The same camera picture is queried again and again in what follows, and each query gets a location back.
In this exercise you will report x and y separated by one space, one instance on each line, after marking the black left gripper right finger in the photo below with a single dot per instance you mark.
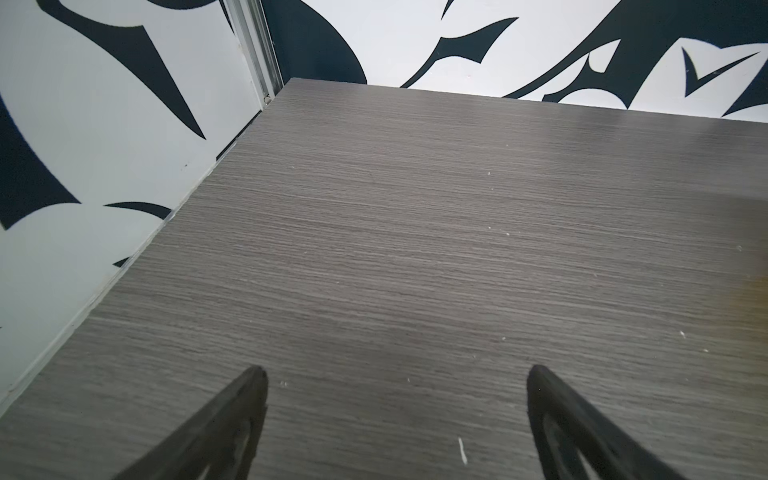
568 431

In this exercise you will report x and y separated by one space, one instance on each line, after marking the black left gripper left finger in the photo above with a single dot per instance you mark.
218 442

